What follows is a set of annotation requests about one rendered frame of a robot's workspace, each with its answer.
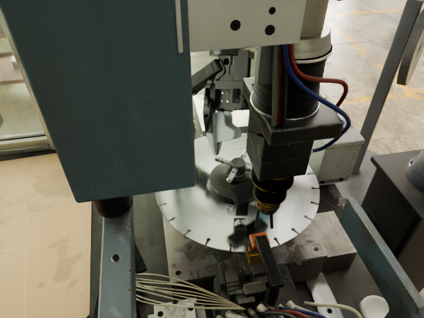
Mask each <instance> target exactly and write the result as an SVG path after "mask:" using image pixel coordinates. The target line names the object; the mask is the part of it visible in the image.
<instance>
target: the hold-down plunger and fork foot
mask: <svg viewBox="0 0 424 318"><path fill-rule="evenodd" d="M253 188H254V184H253V183H252V181H251V178H249V179H247V180H245V181H243V182H241V183H239V184H237V185H235V186H233V187H231V188H230V190H229V196H230V197H231V198H232V199H233V201H234V202H235V207H236V212H235V216H248V212H249V199H250V198H252V197H254V195H253Z"/></svg>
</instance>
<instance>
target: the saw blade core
mask: <svg viewBox="0 0 424 318"><path fill-rule="evenodd" d="M246 144H247V133H242V137H239V138H238V139H233V140H229V141H223V142H222V144H221V149H220V152H219V155H214V154H213V152H212V150H211V148H210V145H209V142H208V140H207V138H206V136H203V137H201V138H197V139H195V140H194V149H195V164H196V186H195V187H189V188H184V189H176V190H171V191H162V192H156V193H155V194H156V201H157V203H158V206H159V209H160V211H161V212H162V214H163V216H164V217H165V219H166V220H167V221H168V222H169V221H170V222H169V223H170V224H171V225H172V226H173V227H174V228H175V229H176V230H177V231H178V232H179V233H181V234H182V235H185V234H186V233H187V231H188V230H190V232H188V233H187V234H186V235H185V237H187V238H188V239H190V240H192V241H194V242H196V243H198V244H201V245H203V246H205V245H206V243H207V239H210V241H209V242H208V244H207V247H209V248H212V249H217V250H223V251H228V252H230V244H232V250H231V252H255V249H253V248H252V244H251V242H250V238H249V235H250V234H255V233H262V232H266V233H267V235H268V238H269V241H270V246H271V248H274V247H277V246H279V245H278V243H279V244H280V245H282V244H285V243H287V242H288V241H290V240H292V239H294V238H295V237H296V236H298V234H301V233H302V232H303V231H304V230H305V229H306V228H307V227H308V226H309V225H310V223H311V220H313V219H314V216H315V214H316V213H317V209H318V207H319V205H318V204H319V201H320V190H319V184H318V181H317V178H316V176H315V174H314V172H313V170H312V169H311V167H310V166H309V164H308V167H307V171H306V174H305V175H299V176H294V181H293V185H292V186H291V187H290V188H289V189H288V190H287V192H286V193H287V194H286V199H285V200H284V201H283V202H282V203H281V204H280V208H279V209H278V210H277V212H275V213H274V214H273V229H271V228H270V217H269V215H265V214H262V213H261V212H260V214H259V223H258V227H257V228H255V222H256V213H257V206H256V198H254V199H252V200H250V201H249V212H248V216H235V212H236V207H235V202H231V201H227V200H224V199H222V198H220V197H218V196H217V195H216V194H215V193H214V192H213V191H212V189H211V187H210V184H209V176H210V173H211V171H212V170H213V169H214V168H215V167H216V166H217V165H219V164H221V163H220V162H216V161H215V157H220V158H224V159H227V160H232V159H234V158H240V156H241V154H242V153H243V151H244V150H246ZM308 174H311V175H308ZM312 188H314V189H312ZM311 203H314V204H311ZM164 204H166V205H164ZM304 216H306V217H307V218H308V219H307V218H304ZM173 218H176V219H174V220H173ZM309 219H310V220H309ZM292 229H294V230H295V231H296V232H294V231H293V230H292ZM297 233H298V234H297ZM274 239H277V241H278V243H277V242H276V241H275V240H274Z"/></svg>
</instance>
